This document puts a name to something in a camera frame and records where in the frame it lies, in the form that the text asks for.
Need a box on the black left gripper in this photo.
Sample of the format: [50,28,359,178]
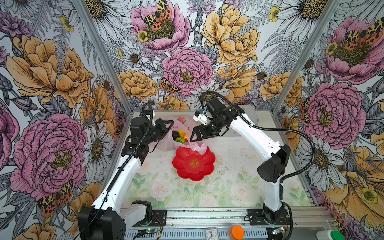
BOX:
[144,118,175,144]

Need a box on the silver metal case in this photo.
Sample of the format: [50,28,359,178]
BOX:
[229,105,260,137]

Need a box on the small white timer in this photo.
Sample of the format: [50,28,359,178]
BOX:
[205,228,220,240]

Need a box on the green capped white bottle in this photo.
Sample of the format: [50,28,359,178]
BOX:
[316,230,345,240]

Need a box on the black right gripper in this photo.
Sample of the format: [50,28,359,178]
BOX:
[190,115,228,141]

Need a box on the dark avocado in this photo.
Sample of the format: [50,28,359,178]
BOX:
[172,131,180,141]

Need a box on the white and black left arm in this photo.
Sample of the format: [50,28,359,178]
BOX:
[75,115,174,240]

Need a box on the black corrugated cable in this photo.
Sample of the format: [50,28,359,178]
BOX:
[80,102,154,240]
[200,90,316,184]

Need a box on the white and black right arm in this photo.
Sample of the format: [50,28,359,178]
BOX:
[190,98,291,225]

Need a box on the pink plastic bag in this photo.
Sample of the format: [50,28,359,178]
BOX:
[158,116,208,155]

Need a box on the aluminium corner post left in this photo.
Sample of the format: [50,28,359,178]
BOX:
[74,1,133,117]

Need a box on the aluminium corner post right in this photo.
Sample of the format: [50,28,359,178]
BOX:
[272,0,341,114]

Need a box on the black corrugated left cable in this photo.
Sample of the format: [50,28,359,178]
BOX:
[80,102,154,240]

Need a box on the orange round button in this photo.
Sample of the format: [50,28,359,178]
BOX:
[228,225,245,240]

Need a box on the red flower-shaped plate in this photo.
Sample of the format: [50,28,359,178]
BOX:
[172,148,216,182]

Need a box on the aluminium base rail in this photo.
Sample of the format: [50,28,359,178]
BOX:
[124,207,336,240]

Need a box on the green spiky round fruit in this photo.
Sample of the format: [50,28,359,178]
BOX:
[175,137,186,144]

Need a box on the black corrugated right cable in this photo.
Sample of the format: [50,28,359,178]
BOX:
[200,90,316,184]

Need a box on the aluminium corner post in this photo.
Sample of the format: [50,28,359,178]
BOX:
[74,1,133,117]
[272,0,341,114]

